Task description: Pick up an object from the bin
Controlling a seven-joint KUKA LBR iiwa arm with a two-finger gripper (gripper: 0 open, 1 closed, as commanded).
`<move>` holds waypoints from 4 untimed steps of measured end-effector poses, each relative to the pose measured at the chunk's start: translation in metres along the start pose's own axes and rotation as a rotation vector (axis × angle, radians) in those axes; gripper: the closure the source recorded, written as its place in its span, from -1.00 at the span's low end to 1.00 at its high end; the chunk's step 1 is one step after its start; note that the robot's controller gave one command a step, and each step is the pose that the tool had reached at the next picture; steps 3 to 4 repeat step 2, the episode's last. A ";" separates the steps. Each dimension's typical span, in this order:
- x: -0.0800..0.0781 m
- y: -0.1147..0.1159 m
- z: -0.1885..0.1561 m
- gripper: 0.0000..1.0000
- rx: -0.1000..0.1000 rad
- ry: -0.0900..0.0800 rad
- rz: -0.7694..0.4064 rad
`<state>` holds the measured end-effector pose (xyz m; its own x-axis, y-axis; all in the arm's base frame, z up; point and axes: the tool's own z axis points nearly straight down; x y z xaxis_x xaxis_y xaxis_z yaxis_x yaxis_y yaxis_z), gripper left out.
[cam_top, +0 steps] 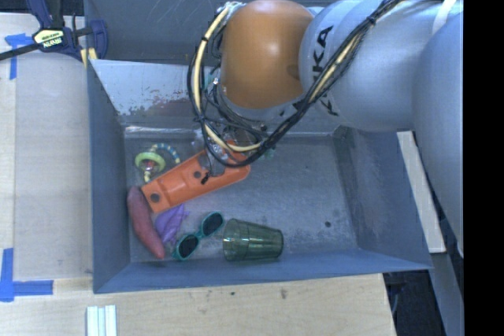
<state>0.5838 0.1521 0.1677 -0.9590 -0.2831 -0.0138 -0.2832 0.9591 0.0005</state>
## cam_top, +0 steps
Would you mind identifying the orange plastic flat tool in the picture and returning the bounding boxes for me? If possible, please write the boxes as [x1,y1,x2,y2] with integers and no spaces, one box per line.
[140,149,252,215]

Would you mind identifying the grey metal bin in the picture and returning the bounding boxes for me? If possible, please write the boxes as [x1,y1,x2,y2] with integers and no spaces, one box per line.
[82,0,435,294]

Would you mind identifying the teal sunglasses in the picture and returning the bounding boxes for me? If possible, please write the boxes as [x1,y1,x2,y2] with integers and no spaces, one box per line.
[171,211,226,262]

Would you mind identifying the dark green plastic cup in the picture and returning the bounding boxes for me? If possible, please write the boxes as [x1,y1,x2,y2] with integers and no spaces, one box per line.
[221,217,285,262]

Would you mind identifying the purple spiky toy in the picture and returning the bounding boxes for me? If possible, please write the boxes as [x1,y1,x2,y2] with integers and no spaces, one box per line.
[154,202,191,248]

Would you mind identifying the red-brown toy sweet potato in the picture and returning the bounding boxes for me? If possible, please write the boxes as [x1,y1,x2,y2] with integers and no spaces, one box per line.
[126,185,167,260]

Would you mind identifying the pale wood flat board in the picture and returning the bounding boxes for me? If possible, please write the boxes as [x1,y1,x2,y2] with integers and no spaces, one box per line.
[13,50,95,282]

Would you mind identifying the yellow-green ring rattle toy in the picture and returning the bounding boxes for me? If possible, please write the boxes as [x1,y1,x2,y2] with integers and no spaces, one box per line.
[134,142,183,183]

